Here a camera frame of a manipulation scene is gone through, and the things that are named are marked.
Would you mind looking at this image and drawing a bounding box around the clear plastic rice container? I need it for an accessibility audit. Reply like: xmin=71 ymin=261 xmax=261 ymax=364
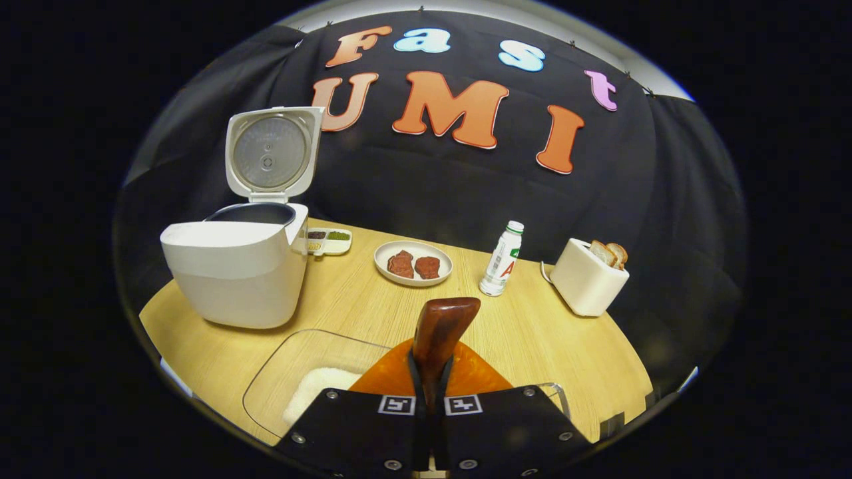
xmin=242 ymin=329 xmax=572 ymax=446

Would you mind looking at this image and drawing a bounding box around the white drink bottle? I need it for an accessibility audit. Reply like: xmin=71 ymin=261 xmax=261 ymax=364
xmin=479 ymin=220 xmax=525 ymax=297

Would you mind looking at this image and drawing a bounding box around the white rice cooker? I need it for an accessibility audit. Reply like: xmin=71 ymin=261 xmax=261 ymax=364
xmin=160 ymin=106 xmax=325 ymax=330

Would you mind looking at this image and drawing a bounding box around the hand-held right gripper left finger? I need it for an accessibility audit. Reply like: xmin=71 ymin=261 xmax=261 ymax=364
xmin=276 ymin=339 xmax=427 ymax=479

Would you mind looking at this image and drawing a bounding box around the white toaster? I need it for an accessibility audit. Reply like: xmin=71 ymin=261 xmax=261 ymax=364
xmin=540 ymin=238 xmax=630 ymax=317

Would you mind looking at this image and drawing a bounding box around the brown wooden spoon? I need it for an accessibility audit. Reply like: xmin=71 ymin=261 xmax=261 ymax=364
xmin=411 ymin=297 xmax=481 ymax=413

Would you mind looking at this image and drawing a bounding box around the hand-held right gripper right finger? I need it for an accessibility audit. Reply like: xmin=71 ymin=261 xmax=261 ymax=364
xmin=433 ymin=343 xmax=593 ymax=479

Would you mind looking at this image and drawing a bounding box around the white divided condiment tray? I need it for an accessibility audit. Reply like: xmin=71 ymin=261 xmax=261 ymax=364
xmin=306 ymin=228 xmax=353 ymax=257

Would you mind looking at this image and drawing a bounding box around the white oval plate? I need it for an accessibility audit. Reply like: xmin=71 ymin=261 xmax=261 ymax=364
xmin=374 ymin=240 xmax=453 ymax=287

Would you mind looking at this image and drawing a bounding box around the white rice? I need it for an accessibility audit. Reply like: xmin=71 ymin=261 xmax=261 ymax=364
xmin=283 ymin=367 xmax=363 ymax=426

